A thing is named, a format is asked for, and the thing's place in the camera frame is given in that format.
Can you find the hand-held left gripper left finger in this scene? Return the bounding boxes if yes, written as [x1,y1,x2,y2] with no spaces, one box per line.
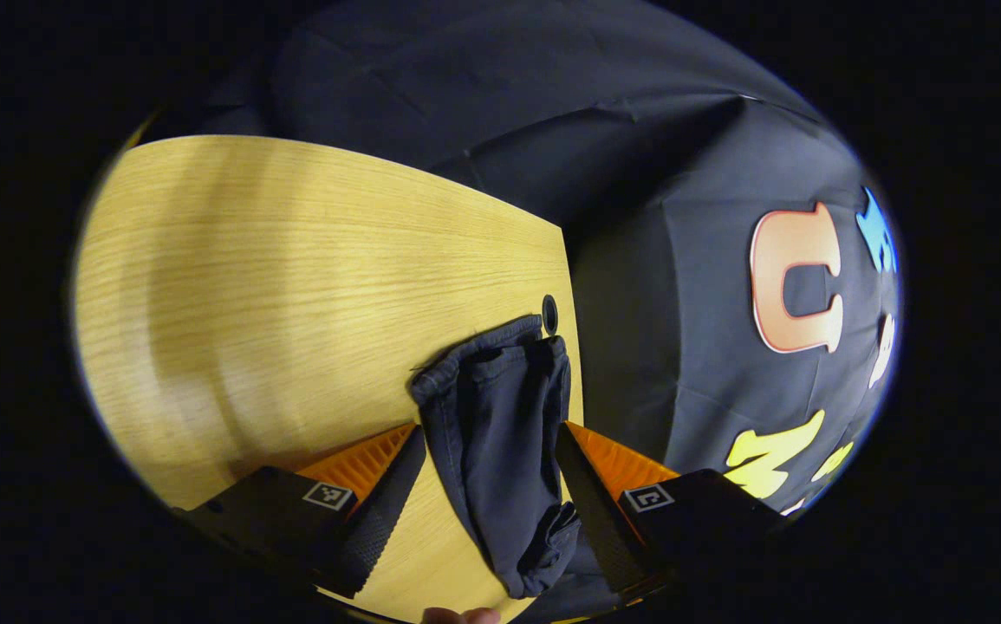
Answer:
[172,423,428,601]

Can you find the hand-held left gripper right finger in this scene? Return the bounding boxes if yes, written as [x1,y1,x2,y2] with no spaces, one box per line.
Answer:
[555,422,787,608]

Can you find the dark blue jeans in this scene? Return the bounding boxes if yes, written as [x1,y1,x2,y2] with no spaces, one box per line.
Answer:
[409,314,640,623]

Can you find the black backdrop cloth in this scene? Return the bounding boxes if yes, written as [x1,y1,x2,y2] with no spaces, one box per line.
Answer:
[132,0,904,521]

